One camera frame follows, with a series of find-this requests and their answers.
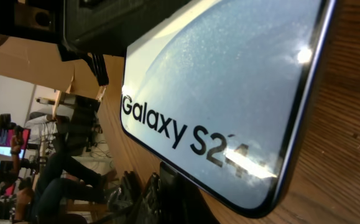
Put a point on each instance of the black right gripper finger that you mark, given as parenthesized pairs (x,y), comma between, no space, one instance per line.
(148,208)

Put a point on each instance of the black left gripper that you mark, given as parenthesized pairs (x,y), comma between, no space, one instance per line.
(84,29)

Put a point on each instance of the blue Galaxy smartphone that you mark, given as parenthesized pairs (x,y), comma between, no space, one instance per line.
(220,90)

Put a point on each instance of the seated person in background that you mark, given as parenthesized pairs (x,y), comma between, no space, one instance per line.
(63,177)

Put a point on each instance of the background computer monitor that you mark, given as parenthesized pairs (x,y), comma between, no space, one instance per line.
(5,146)

